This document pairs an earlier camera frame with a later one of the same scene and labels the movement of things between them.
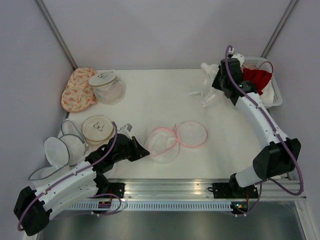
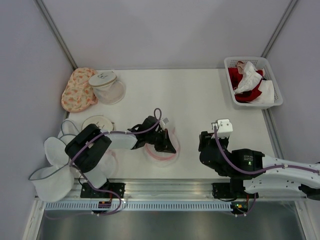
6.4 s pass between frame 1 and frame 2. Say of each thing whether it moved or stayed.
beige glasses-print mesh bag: stayed
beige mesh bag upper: stayed
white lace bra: moved
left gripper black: moved
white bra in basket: stayed
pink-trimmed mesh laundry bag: moved
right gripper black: moved
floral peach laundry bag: stayed
